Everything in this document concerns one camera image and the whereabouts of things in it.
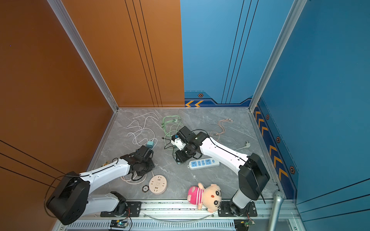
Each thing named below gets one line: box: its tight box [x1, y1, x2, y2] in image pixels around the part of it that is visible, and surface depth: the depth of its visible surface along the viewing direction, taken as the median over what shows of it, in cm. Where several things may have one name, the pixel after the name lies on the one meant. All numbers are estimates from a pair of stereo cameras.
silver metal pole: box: [267, 190, 285, 231], surface depth 71 cm
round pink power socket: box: [148, 174, 168, 195], surface depth 81 cm
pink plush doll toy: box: [186, 182, 223, 213], surface depth 73 cm
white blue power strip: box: [187, 157, 220, 170], surface depth 89 cm
